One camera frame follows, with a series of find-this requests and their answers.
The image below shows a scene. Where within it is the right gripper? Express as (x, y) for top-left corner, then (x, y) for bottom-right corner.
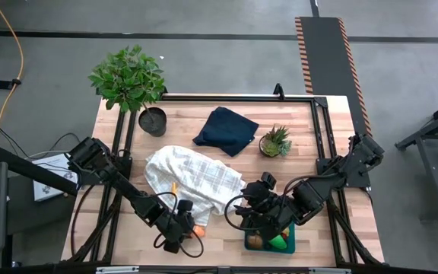
(233, 180), (296, 242)

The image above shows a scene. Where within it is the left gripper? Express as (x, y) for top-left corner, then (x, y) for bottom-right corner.
(156, 211), (199, 255)

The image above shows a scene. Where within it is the brown toy kiwi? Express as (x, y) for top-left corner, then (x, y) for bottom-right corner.
(247, 234), (264, 250)

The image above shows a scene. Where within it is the green toy vegetable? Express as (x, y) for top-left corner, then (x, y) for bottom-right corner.
(268, 234), (288, 251)

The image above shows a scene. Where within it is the leafy green potted plant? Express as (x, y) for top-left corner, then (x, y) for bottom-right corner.
(87, 44), (168, 138)

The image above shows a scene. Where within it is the teal tupperware container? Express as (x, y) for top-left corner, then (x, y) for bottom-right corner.
(244, 222), (297, 255)

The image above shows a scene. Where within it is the white plaid towel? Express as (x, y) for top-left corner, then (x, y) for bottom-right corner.
(144, 145), (246, 227)

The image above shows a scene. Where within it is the succulent in black pot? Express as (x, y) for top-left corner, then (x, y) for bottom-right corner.
(258, 125), (293, 158)

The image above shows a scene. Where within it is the navy blue cloth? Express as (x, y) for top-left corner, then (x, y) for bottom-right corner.
(192, 106), (260, 158)

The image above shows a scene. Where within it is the white cardboard box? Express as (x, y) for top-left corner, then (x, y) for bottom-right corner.
(32, 151), (78, 202)

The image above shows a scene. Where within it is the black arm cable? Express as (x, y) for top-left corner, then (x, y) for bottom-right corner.
(153, 192), (205, 260)
(24, 131), (82, 161)
(224, 193), (265, 232)

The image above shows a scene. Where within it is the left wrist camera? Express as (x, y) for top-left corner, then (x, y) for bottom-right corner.
(176, 199), (194, 215)

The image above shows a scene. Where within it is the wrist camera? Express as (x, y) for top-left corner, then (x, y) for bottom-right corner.
(260, 171), (278, 190)
(176, 199), (194, 215)

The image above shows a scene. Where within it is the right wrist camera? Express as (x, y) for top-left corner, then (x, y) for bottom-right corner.
(260, 171), (278, 190)

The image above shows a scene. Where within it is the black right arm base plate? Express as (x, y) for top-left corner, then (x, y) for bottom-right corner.
(316, 158), (372, 190)

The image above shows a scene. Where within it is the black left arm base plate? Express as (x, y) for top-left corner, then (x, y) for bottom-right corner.
(76, 155), (132, 187)

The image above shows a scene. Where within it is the thick black floor cable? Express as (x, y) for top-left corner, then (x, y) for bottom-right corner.
(69, 184), (95, 256)

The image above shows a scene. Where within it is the yellow cable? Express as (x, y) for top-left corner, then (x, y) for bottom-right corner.
(0, 0), (25, 148)

